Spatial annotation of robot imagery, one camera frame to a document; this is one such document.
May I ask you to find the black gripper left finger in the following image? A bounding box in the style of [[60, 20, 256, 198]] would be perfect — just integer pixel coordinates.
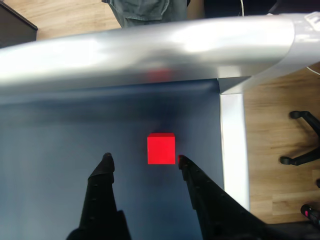
[[66, 152, 132, 240]]

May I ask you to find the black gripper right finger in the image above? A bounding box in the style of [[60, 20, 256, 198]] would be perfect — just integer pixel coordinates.
[[177, 154, 276, 240]]

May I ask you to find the red cube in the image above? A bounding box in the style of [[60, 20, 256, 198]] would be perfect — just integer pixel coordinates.
[[146, 132, 176, 165]]

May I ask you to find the black pink tool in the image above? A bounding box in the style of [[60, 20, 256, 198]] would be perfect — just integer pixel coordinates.
[[299, 203, 320, 226]]

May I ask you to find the black office chair base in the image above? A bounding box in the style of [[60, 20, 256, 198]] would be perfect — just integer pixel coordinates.
[[279, 109, 320, 191]]

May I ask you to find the dark wooden cabinet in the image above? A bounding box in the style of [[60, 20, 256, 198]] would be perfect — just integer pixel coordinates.
[[0, 3, 38, 49]]

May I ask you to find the person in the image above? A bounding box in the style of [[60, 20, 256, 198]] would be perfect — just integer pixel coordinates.
[[101, 0, 191, 28]]

